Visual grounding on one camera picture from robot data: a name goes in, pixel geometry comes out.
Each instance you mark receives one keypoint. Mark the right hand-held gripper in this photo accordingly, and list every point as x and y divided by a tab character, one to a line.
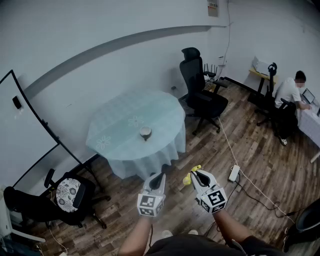
215	200

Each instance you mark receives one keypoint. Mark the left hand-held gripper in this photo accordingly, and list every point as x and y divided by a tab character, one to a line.
150	203

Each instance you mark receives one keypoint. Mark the white ceramic cup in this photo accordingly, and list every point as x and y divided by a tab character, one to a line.
145	131

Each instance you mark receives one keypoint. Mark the person's right forearm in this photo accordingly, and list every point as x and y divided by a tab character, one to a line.
231	227

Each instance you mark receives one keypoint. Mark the person's left forearm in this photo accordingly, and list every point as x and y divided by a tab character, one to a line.
136	237

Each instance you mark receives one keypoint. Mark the white power strip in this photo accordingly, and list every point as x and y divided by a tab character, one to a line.
233	173

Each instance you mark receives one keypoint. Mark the person's left white shoe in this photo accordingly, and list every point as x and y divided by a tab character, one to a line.
167	233

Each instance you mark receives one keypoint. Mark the person's black shirt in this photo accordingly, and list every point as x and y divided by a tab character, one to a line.
200	247

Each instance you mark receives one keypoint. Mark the black office chair with headrest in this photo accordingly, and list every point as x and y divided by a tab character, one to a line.
200	100

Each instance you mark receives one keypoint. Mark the floral seat cushion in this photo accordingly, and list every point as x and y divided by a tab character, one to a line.
66	197

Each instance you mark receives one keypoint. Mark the black mesh office chair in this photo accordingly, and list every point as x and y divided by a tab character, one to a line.
271	110

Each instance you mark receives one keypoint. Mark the black router with antennas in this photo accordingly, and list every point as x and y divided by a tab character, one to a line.
210	72

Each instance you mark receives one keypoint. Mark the black round stool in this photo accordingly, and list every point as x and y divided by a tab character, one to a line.
307	222

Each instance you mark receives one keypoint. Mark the table with white cloth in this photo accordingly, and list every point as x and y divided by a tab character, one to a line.
310	125

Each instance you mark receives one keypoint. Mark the black low-back office chair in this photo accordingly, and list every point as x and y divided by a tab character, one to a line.
37	207

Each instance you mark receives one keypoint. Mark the small yellow-top side desk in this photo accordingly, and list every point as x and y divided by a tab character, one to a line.
262	75

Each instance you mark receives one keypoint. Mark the white box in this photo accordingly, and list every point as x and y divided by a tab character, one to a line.
260	66

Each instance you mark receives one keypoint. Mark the open laptop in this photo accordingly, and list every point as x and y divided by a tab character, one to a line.
308	96

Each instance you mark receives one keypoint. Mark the black-framed whiteboard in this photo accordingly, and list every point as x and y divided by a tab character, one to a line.
22	140

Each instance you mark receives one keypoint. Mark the white low furniture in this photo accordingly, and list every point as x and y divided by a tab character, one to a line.
7	225

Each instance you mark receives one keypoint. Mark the black whiteboard eraser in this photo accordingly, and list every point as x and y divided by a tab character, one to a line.
17	102

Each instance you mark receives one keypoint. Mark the black wall plug adapter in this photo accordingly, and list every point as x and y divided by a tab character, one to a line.
173	88

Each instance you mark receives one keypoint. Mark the wall-mounted notice panel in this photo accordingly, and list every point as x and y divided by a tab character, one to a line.
213	8

